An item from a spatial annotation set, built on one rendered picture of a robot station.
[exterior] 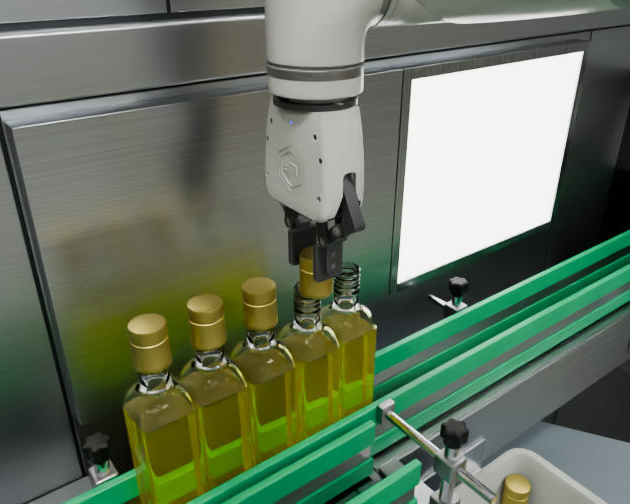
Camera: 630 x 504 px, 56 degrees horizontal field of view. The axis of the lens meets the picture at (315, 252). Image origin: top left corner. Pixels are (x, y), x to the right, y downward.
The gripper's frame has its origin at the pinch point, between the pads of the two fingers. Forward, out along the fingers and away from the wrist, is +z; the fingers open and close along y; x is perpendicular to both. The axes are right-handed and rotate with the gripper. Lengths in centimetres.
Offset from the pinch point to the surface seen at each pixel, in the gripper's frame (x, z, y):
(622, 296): 66, 28, 2
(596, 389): 93, 70, -9
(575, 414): 93, 80, -12
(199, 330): -12.8, 4.6, -0.7
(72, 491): -24.8, 30.8, -15.0
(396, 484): 1.8, 22.9, 12.0
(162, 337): -16.6, 3.5, -0.2
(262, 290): -6.0, 2.6, -0.4
